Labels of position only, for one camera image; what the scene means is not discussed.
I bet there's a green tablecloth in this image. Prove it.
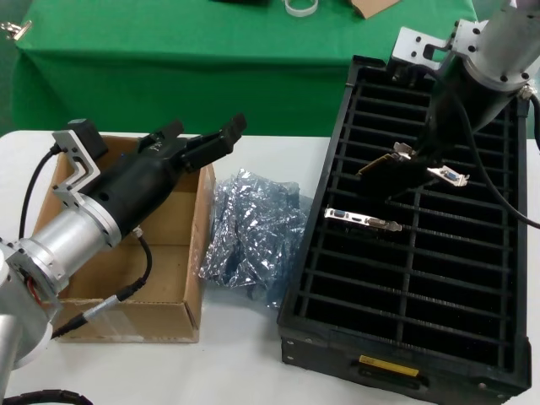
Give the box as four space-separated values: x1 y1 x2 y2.
11 0 489 138

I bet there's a black slotted storage container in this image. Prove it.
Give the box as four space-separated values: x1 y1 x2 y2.
276 53 533 400

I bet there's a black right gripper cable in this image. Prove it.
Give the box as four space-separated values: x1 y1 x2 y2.
519 85 540 149

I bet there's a thin right camera cable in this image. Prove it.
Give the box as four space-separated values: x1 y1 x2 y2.
425 69 540 231

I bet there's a small flat cardboard box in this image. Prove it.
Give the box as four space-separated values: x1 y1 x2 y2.
348 0 401 20

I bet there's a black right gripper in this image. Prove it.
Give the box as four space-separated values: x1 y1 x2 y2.
411 58 514 170

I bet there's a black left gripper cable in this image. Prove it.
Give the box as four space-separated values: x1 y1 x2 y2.
50 229 153 338

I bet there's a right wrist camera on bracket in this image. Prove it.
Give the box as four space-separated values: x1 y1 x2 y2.
390 19 486 81

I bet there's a large open cardboard box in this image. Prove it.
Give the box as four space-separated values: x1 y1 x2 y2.
31 134 216 343

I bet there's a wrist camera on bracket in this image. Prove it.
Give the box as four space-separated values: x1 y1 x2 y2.
390 19 486 81
52 119 109 204

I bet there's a black corrugated cable conduit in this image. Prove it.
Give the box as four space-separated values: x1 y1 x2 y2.
0 390 92 405

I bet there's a clear tape ring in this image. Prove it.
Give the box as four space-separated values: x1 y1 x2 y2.
283 0 317 18

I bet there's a graphics card with DVI bracket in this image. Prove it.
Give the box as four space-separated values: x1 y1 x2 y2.
357 142 472 202

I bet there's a silver binder clip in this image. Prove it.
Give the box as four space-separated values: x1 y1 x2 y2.
0 20 33 41

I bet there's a thin left camera cable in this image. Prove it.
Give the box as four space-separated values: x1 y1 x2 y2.
19 145 60 240

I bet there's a graphics card with silver bracket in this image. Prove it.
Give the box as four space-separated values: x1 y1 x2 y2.
323 206 402 235

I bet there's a thin camera cable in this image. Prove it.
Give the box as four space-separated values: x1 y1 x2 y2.
19 145 60 240
425 69 540 231

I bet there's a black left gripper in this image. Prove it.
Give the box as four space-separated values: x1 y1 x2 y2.
78 112 248 237

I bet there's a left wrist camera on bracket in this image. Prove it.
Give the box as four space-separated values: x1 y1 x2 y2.
52 119 109 204

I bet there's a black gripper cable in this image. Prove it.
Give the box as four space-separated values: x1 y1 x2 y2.
50 229 153 338
519 85 540 149

